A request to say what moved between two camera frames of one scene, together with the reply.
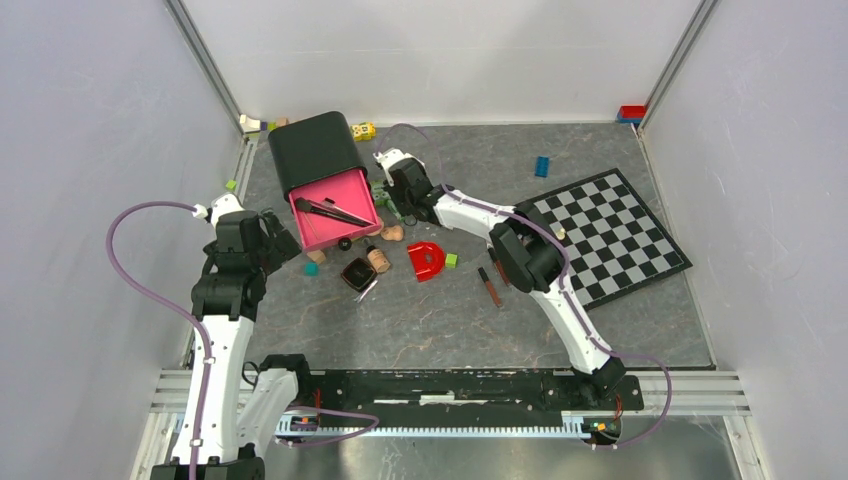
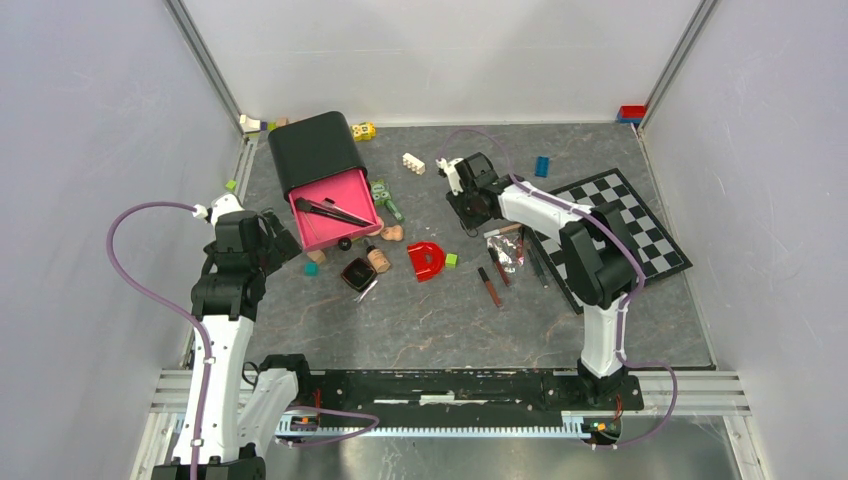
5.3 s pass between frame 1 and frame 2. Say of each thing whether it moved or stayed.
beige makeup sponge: stayed
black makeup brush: stayed
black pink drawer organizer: stayed
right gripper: moved
